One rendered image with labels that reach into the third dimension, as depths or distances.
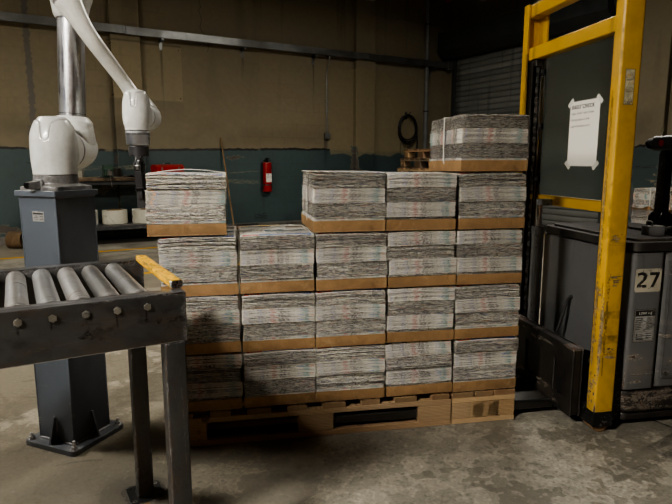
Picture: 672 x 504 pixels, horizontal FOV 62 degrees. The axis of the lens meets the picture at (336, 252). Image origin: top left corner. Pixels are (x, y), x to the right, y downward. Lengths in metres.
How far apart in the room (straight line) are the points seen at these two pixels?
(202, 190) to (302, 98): 7.69
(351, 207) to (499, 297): 0.74
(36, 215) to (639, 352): 2.44
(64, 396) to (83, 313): 1.13
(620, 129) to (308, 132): 7.72
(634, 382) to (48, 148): 2.48
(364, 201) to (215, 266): 0.62
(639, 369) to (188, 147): 7.43
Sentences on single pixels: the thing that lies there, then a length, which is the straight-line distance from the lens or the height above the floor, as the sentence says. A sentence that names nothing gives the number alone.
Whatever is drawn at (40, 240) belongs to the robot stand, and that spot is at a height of 0.82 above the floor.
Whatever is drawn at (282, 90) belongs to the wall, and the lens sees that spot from 9.58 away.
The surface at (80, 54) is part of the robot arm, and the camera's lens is 2.56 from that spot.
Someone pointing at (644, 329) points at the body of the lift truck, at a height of 0.42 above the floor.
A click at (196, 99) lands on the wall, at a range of 9.06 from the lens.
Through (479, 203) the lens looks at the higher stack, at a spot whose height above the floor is 0.94.
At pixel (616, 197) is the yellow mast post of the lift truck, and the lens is 2.41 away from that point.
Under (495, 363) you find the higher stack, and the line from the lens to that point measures 2.52.
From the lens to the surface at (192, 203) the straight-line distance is 2.12.
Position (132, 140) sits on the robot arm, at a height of 1.18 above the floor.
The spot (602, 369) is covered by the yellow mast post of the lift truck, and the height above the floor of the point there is 0.28.
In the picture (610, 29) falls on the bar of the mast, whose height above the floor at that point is 1.60.
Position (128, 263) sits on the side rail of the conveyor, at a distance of 1.85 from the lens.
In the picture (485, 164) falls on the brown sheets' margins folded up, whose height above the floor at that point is 1.09.
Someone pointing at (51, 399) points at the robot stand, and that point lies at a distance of 2.51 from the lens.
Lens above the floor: 1.10
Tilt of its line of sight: 9 degrees down
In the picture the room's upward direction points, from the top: straight up
